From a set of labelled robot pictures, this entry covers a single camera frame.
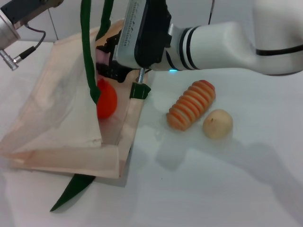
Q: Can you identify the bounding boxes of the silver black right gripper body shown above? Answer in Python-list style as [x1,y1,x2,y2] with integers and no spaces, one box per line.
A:
[111,0,173,85]

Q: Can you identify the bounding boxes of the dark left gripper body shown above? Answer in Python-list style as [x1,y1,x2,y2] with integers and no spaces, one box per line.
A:
[1,0,64,29]

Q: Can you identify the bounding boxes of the pink toy peach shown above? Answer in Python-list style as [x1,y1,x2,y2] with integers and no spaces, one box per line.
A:
[96,50,112,65]

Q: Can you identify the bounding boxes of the orange toy fruit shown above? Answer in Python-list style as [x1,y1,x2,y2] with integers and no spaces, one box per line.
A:
[96,79,118,120]

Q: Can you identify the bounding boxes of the cream tote bag green handles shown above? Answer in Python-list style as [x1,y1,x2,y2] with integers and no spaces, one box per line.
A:
[0,0,152,212]

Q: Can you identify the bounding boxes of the orange white ribbed toy bread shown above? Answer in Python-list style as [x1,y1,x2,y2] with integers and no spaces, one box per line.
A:
[166,79,216,131]

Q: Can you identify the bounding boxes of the beige round potato toy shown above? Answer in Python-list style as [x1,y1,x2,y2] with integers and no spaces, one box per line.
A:
[202,108,234,140]

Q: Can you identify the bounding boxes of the black cable with metal plug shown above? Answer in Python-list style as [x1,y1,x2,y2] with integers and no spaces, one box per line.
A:
[0,23,47,71]

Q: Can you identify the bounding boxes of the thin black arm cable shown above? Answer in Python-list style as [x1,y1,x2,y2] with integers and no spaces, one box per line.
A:
[255,45,303,57]

